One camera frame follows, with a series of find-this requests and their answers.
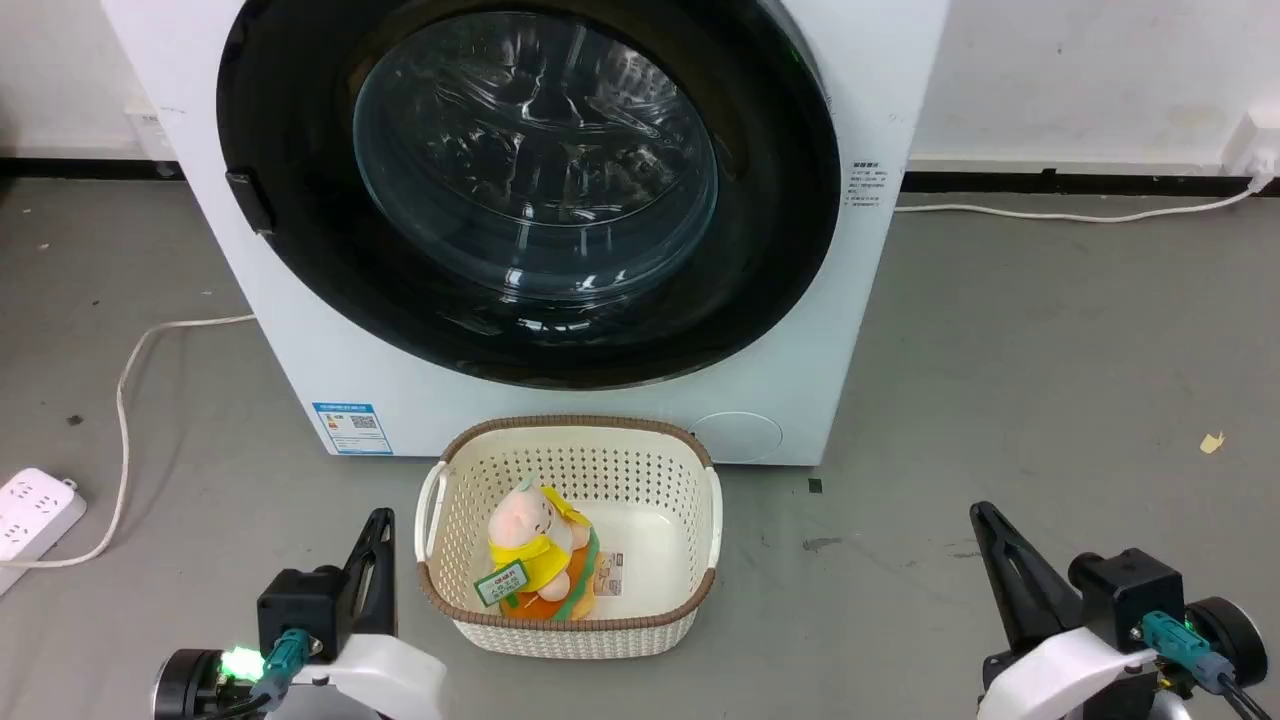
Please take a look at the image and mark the green white toy tag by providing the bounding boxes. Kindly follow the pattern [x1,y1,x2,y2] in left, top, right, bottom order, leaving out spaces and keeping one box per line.
[474,560,530,610]

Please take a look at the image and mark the pink pig plush toy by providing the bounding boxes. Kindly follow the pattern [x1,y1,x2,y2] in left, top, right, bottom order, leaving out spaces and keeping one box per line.
[486,478,602,622]

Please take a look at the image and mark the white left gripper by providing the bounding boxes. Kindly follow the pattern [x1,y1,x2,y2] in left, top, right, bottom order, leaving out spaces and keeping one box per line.
[285,508,448,720]

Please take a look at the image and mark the round white filter cover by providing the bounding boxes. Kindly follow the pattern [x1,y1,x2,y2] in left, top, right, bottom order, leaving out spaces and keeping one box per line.
[692,411,784,464]

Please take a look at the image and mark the white wall socket box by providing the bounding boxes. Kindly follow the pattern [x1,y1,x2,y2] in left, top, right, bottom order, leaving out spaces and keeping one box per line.
[124,98,177,164]

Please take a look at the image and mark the white front-load washing machine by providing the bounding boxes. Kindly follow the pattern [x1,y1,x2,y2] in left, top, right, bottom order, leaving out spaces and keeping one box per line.
[100,0,951,467]

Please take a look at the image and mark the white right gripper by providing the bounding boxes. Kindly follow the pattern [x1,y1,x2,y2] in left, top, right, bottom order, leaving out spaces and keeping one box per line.
[969,502,1161,720]

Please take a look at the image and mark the left teal connector cable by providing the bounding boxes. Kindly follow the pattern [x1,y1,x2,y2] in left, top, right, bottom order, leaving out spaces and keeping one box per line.
[205,628,313,720]

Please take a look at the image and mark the teal connector cable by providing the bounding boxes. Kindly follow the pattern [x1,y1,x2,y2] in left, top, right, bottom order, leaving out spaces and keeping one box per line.
[205,628,313,720]
[1140,611,1280,720]

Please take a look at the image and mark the black door handle tab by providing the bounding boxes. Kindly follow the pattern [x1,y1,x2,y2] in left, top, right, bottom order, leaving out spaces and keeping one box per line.
[225,171,275,237]

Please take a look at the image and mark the white power strip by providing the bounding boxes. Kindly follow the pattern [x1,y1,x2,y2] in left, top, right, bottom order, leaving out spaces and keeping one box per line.
[0,467,88,596]

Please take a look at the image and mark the round black glass washer door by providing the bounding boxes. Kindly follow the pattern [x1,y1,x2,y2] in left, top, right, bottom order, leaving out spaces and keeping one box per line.
[216,0,842,391]

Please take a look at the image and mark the cream perforated laundry basket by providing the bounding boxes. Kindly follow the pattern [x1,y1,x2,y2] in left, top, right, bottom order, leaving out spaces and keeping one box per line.
[415,415,724,660]

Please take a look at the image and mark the white power strip cable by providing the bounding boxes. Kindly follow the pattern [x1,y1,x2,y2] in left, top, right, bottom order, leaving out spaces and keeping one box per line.
[0,314,257,570]

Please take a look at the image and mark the right teal connector cable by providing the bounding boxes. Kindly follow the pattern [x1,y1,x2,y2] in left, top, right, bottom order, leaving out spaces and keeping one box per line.
[1140,611,1280,720]

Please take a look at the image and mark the small text warning label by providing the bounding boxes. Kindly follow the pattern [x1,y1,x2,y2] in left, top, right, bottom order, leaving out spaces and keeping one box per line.
[848,161,894,212]

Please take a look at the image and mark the blue energy label sticker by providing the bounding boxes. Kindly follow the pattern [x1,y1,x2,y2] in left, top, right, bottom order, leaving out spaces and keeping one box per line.
[312,402,394,457]

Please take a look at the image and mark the white washer power cable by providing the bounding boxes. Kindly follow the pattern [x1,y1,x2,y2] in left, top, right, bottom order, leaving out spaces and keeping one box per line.
[893,186,1257,224]

